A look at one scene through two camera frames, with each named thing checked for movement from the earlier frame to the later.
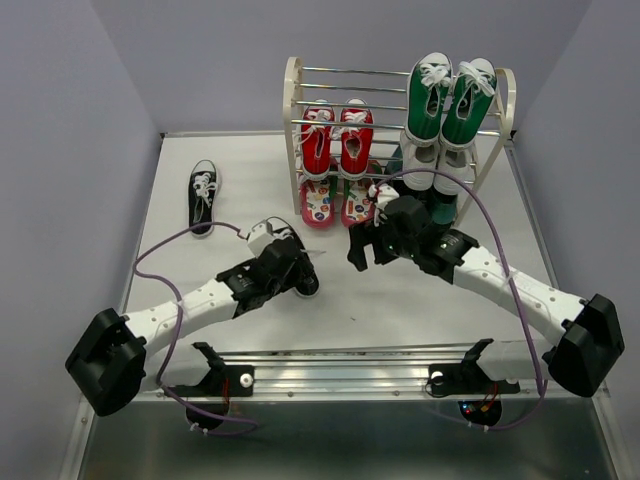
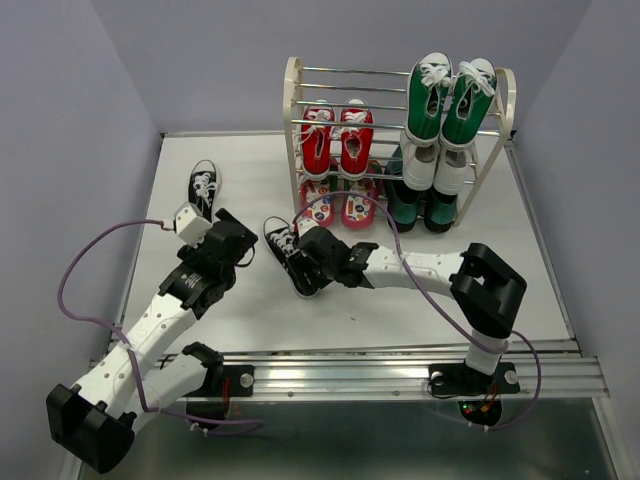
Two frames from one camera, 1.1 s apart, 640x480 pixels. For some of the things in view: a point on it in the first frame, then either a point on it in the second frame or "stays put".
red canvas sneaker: [356, 139] stays put
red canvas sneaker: [316, 143] stays put
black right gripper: [363, 235] to [300, 263]
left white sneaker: [419, 154] stays put
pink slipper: [317, 202] stays put
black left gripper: [301, 269] to [249, 240]
